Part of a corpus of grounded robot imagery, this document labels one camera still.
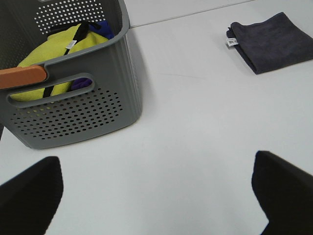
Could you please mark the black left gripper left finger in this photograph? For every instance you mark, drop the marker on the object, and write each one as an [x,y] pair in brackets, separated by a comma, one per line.
[29,201]

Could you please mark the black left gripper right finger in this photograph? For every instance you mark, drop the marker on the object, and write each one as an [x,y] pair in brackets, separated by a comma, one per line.
[284,193]

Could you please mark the dark grey towel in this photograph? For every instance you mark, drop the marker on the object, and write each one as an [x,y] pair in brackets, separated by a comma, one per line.
[271,45]

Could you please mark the grey perforated plastic basket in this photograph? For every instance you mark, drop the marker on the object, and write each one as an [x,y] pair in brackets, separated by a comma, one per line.
[110,103]

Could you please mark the yellow-green towel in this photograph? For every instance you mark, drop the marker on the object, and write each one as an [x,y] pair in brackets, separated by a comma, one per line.
[59,43]

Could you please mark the purple-blue towel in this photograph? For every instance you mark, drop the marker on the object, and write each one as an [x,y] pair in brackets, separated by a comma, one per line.
[90,34]

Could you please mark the orange basket handle grip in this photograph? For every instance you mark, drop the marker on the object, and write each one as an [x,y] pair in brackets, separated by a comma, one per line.
[21,76]

